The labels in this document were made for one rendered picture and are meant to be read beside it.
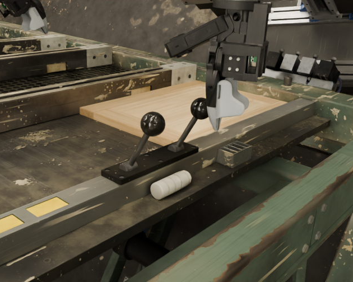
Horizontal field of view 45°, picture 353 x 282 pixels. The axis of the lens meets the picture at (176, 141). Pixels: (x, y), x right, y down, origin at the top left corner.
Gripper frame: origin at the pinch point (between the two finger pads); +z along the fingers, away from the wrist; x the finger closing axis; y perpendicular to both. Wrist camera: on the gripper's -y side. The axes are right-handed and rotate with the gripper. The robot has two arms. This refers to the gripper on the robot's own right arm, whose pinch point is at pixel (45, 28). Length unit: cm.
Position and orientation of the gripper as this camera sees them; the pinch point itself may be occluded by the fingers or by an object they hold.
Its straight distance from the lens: 136.5
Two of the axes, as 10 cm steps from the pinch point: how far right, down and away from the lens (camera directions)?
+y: -4.6, 7.3, -5.0
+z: 3.6, 6.8, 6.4
